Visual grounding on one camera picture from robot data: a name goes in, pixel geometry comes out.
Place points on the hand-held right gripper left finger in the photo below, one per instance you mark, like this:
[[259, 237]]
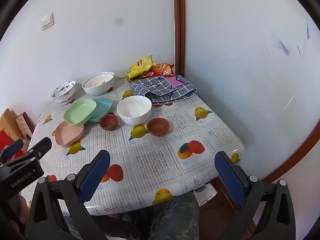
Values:
[[93, 175]]

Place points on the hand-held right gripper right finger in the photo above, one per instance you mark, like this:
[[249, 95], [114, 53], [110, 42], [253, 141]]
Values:
[[230, 180]]

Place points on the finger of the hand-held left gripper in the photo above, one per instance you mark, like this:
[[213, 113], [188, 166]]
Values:
[[13, 148], [40, 147]]

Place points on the pink plastic plate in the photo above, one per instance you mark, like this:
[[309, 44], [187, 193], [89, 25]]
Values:
[[68, 135]]

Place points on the green plastic plate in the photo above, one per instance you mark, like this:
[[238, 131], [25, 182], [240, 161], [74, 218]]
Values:
[[80, 111]]

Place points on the blue plastic plate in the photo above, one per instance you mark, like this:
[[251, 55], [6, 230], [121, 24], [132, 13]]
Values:
[[103, 106]]

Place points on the brown clay bowl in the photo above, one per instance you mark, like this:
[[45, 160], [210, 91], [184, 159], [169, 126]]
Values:
[[158, 127], [108, 122]]

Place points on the light wooden box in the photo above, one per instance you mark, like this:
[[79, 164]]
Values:
[[7, 122]]

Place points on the white plastic object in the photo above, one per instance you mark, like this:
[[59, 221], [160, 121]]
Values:
[[205, 193]]

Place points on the fruit print tablecloth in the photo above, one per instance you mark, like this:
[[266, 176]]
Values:
[[150, 160]]

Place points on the blue patterned footed bowl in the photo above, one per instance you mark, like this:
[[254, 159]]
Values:
[[63, 91]]

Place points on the person's camouflage trouser leg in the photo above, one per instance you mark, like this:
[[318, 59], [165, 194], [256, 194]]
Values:
[[172, 220]]

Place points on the brown wooden baseboard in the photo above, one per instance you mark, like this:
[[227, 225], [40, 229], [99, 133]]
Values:
[[297, 155]]

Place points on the white bowl plain inside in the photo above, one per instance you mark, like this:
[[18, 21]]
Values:
[[134, 110]]

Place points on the white bowl printed inside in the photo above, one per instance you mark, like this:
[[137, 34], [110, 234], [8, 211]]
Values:
[[98, 83]]

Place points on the grey checked folded cloth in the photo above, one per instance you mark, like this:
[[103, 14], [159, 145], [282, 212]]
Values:
[[165, 90]]

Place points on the yellow snack bag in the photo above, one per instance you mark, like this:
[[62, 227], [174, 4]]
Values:
[[138, 67]]

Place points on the red snack bag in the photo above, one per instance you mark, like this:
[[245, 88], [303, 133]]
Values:
[[161, 71]]

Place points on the brown wooden corner trim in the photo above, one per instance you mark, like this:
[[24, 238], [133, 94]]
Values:
[[179, 30]]

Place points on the white light switch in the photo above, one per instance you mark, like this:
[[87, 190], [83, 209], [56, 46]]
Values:
[[47, 20]]

